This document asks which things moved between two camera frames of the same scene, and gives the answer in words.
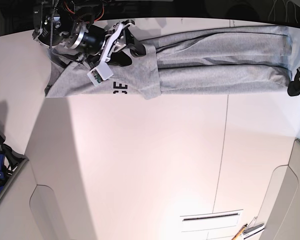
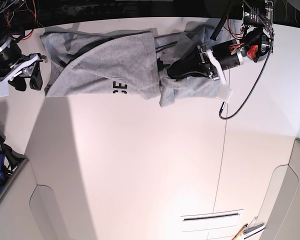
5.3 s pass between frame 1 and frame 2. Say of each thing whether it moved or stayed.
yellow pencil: stayed
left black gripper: moved
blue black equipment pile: stayed
